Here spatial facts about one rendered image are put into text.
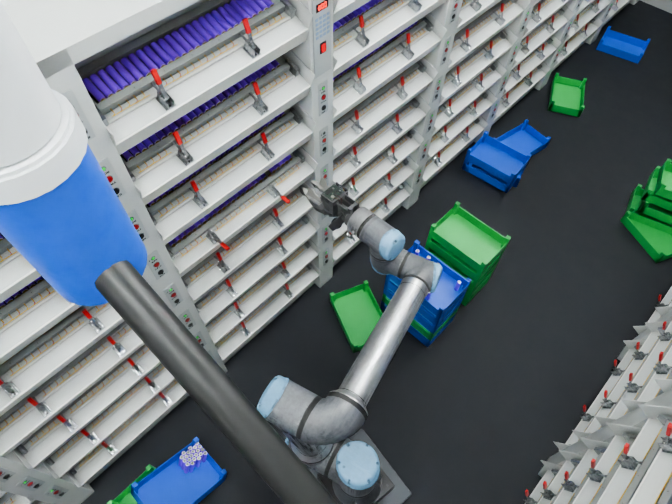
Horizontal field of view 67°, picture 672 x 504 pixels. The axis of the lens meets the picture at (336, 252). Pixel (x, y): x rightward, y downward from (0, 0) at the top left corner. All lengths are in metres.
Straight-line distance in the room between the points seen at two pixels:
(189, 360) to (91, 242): 0.09
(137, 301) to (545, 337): 2.45
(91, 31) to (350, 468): 1.46
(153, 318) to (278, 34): 1.20
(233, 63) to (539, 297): 1.95
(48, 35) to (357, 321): 1.82
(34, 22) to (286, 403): 0.97
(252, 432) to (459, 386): 2.15
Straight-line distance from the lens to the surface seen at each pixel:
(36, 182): 0.27
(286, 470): 0.34
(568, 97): 3.85
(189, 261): 1.68
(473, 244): 2.43
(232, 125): 1.48
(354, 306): 2.54
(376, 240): 1.49
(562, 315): 2.76
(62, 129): 0.28
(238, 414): 0.33
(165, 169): 1.41
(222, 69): 1.36
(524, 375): 2.56
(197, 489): 2.31
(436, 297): 2.24
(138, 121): 1.28
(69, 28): 1.15
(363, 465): 1.87
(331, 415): 1.30
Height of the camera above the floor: 2.27
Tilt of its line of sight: 57 degrees down
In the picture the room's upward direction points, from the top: 1 degrees clockwise
